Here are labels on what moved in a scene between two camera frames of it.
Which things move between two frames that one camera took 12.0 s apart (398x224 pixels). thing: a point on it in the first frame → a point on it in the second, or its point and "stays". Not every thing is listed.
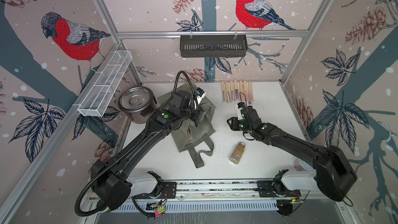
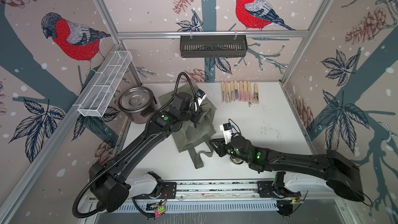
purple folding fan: (236, 89) stays
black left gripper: (198, 112) stays
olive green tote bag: (194, 137) stays
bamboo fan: (189, 135) → (256, 94)
